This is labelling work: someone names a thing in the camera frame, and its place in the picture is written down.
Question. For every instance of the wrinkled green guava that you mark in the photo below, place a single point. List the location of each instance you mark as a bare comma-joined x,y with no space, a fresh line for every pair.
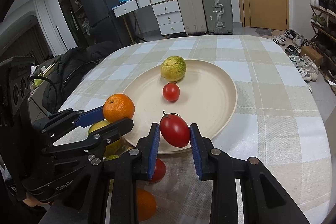
111,157

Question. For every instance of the white drawer desk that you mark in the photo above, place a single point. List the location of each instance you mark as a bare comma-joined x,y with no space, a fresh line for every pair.
167,13

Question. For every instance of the checkered beige tablecloth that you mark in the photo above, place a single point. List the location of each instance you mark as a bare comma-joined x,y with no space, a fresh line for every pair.
276,118

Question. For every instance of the black refrigerator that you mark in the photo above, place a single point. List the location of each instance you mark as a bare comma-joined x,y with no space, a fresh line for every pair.
105,26

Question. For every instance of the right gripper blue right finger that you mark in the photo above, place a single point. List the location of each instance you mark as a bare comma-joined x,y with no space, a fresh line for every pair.
263,197

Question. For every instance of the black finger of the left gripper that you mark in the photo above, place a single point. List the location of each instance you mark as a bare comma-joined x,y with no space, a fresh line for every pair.
97,141

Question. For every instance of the black jacket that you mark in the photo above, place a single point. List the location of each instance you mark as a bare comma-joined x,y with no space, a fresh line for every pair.
70,70

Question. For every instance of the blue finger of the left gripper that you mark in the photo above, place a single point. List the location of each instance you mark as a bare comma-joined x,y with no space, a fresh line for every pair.
61,123

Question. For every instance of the round red tomato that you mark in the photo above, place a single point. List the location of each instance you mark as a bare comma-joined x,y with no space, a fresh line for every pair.
159,172

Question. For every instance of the oblong red tomato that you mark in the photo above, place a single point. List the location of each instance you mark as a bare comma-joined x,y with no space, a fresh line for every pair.
174,130

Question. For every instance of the small orange mandarin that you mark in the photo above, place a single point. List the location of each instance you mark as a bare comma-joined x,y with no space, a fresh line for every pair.
117,107

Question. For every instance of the silver grey suitcase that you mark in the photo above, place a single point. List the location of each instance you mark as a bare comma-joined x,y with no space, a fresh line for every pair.
219,17

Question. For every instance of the cream round plate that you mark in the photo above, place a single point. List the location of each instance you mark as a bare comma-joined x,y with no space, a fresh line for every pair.
208,98

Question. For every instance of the wooden shoe rack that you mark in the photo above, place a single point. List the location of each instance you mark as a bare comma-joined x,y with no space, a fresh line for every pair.
323,42

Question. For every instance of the beige suitcase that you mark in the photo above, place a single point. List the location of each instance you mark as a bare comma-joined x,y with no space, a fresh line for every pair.
193,16

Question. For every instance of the small red cherry tomato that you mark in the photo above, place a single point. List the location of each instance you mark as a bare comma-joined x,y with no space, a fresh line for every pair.
171,92

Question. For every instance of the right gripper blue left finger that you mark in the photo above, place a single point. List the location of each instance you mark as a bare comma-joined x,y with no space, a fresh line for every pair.
104,191

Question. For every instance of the person's left hand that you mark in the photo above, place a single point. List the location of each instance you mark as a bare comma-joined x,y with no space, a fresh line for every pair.
31,201

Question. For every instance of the large yellow guava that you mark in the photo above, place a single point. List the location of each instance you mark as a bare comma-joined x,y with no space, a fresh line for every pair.
113,148

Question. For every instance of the yellow-green guava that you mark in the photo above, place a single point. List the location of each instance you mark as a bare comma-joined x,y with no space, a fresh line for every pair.
173,68

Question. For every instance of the large orange mandarin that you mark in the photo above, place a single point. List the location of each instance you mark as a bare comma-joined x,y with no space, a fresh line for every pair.
146,205

